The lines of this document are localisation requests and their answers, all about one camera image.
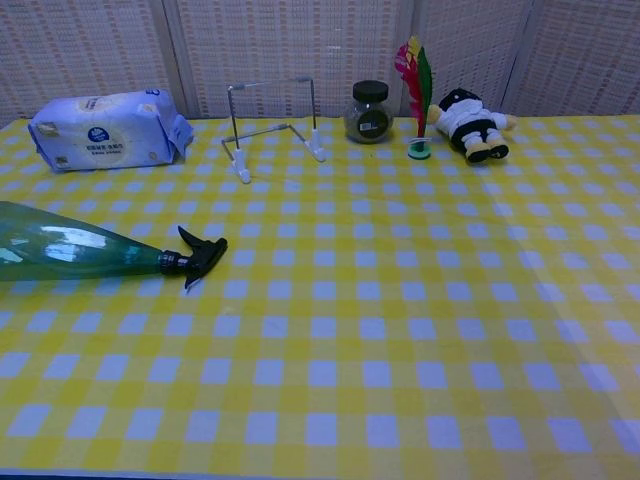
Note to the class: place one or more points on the yellow white checked tablecloth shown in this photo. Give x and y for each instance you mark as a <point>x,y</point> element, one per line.
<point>350,325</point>

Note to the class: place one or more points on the woven folding screen panel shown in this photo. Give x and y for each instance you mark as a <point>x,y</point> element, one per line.
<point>585,55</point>
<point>75,50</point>
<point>470,45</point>
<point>290,40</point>

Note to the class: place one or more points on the green transparent plastic bottle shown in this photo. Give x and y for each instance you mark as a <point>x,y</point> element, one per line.
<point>75,250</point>

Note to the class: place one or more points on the black white plush doll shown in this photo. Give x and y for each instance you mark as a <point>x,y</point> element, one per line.
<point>470,122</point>

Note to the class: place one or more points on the colourful feather shuttlecock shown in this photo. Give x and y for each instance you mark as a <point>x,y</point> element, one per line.
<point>419,95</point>

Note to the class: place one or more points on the glass jar black lid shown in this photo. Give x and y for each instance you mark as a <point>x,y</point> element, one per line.
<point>369,120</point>

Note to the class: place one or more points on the blue white tissue pack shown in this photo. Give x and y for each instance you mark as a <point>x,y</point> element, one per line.
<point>105,135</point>

